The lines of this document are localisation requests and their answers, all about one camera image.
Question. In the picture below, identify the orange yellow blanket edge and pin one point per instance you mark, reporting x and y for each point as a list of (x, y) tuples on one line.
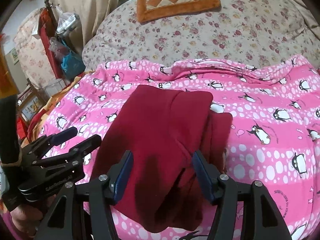
[(39, 119)]

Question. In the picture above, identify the floral cream bedspread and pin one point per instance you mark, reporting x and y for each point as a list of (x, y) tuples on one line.
[(255, 32)]

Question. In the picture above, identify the person's left hand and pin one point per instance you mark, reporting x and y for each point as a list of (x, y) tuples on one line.
[(26, 219)]

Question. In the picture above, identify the blue plastic bag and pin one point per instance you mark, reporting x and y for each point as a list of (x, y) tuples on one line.
[(72, 66)]

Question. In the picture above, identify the dark red fleece garment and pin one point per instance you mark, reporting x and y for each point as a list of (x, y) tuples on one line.
[(163, 128)]

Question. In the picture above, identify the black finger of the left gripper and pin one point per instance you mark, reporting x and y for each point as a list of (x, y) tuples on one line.
[(61, 137), (85, 147)]

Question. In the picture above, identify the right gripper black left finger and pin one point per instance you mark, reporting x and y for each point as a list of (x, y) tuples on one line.
[(83, 211)]

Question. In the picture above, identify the clear plastic bag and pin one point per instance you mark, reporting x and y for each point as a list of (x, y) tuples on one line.
[(67, 22)]

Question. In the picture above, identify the pink penguin print blanket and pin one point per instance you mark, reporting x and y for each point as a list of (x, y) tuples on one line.
[(274, 134)]

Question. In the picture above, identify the floral hanging cloth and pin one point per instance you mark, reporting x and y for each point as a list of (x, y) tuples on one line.
[(31, 52)]

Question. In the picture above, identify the framed picture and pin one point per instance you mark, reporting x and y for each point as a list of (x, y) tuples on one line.
[(29, 104)]

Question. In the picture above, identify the red wooden coat rack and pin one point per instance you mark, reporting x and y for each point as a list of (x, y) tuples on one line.
[(47, 30)]

